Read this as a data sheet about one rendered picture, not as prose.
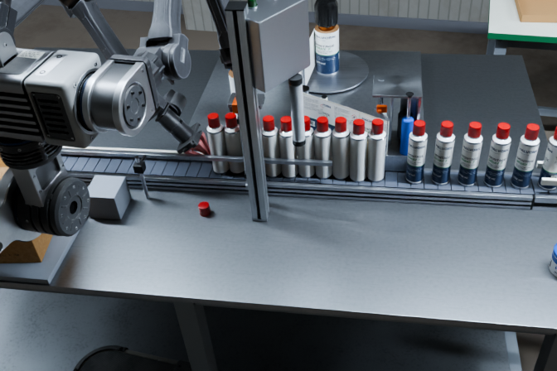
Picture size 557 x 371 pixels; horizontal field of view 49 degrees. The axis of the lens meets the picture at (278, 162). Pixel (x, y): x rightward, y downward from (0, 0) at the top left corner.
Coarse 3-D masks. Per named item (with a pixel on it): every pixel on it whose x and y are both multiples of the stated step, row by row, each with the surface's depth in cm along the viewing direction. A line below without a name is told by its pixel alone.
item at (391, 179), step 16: (64, 160) 203; (80, 160) 202; (96, 160) 202; (112, 160) 201; (128, 160) 201; (160, 160) 200; (176, 160) 199; (192, 160) 198; (192, 176) 192; (208, 176) 191; (224, 176) 191; (240, 176) 190; (384, 176) 186; (400, 176) 185; (480, 176) 183; (496, 192) 177; (512, 192) 177; (528, 192) 176
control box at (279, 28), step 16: (256, 0) 149; (272, 0) 148; (288, 0) 147; (304, 0) 148; (256, 16) 142; (272, 16) 142; (288, 16) 146; (304, 16) 150; (256, 32) 141; (272, 32) 144; (288, 32) 148; (304, 32) 153; (256, 48) 144; (272, 48) 146; (288, 48) 151; (304, 48) 155; (256, 64) 148; (272, 64) 148; (288, 64) 153; (304, 64) 158; (256, 80) 151; (272, 80) 151
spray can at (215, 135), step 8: (208, 120) 181; (216, 120) 181; (208, 128) 183; (216, 128) 182; (208, 136) 184; (216, 136) 183; (224, 136) 185; (216, 144) 184; (224, 144) 186; (216, 152) 186; (224, 152) 187; (216, 168) 191; (224, 168) 191
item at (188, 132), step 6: (180, 120) 184; (180, 126) 183; (186, 126) 184; (192, 126) 190; (198, 126) 189; (168, 132) 184; (174, 132) 183; (180, 132) 183; (186, 132) 184; (192, 132) 185; (180, 138) 184; (186, 138) 184; (192, 138) 183; (180, 144) 187; (186, 144) 182; (192, 144) 182; (180, 150) 184
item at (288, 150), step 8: (280, 120) 177; (288, 120) 176; (280, 128) 180; (288, 128) 178; (280, 136) 179; (288, 136) 178; (280, 144) 181; (288, 144) 180; (280, 152) 184; (288, 152) 182; (296, 152) 184; (288, 168) 185; (296, 168) 187; (288, 176) 188
